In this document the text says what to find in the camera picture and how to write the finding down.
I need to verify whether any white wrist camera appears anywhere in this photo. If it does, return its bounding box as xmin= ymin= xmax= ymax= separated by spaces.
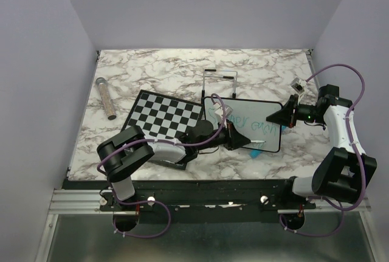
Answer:
xmin=291 ymin=78 xmax=307 ymax=95
xmin=213 ymin=102 xmax=233 ymax=123

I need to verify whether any black and white chessboard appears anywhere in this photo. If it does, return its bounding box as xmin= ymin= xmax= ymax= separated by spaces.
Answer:
xmin=122 ymin=89 xmax=205 ymax=171

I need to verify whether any glittery silver tube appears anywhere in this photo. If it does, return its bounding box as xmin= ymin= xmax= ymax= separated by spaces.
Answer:
xmin=95 ymin=77 xmax=117 ymax=120

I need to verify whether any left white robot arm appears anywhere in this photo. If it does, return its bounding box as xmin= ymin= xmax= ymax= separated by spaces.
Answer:
xmin=97 ymin=120 xmax=251 ymax=210

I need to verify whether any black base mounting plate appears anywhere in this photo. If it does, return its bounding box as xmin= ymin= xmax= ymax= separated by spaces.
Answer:
xmin=62 ymin=179 xmax=333 ymax=224

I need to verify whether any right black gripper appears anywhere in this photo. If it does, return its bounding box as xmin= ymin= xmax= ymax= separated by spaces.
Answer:
xmin=266 ymin=94 xmax=326 ymax=128

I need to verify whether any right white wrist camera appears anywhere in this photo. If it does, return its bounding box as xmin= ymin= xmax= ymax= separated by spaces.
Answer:
xmin=291 ymin=78 xmax=307 ymax=95

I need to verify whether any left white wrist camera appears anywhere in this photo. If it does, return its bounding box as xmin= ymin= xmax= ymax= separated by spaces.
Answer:
xmin=213 ymin=102 xmax=233 ymax=123

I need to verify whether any blue cylindrical tube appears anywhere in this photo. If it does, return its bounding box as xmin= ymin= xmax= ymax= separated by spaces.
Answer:
xmin=249 ymin=150 xmax=262 ymax=159

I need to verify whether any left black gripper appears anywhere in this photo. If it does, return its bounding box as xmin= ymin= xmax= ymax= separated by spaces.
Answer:
xmin=196 ymin=119 xmax=250 ymax=152

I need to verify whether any aluminium frame rail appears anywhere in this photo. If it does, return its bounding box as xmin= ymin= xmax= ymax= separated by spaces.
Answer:
xmin=49 ymin=190 xmax=371 ymax=215

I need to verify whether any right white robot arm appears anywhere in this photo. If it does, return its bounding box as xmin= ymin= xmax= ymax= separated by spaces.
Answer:
xmin=266 ymin=84 xmax=377 ymax=209

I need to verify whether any wire whiteboard stand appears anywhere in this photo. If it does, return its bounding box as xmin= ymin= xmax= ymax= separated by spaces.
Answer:
xmin=201 ymin=69 xmax=238 ymax=105

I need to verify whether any black framed whiteboard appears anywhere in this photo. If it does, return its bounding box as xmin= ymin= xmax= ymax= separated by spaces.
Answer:
xmin=222 ymin=97 xmax=282 ymax=153

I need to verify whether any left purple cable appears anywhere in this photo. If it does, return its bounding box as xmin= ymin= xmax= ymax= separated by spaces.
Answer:
xmin=96 ymin=93 xmax=171 ymax=239

